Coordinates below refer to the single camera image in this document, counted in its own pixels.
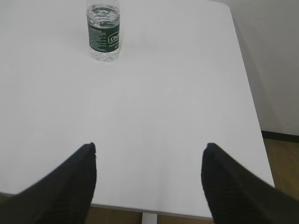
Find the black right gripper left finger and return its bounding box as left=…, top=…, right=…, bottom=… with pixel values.
left=0, top=143, right=97, bottom=224

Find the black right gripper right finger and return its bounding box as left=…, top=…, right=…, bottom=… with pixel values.
left=201, top=143, right=299, bottom=224

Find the clear green-label water bottle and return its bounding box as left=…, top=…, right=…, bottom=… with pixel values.
left=86, top=0, right=121, bottom=62

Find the white table leg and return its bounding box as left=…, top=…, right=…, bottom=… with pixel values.
left=142, top=213, right=157, bottom=224

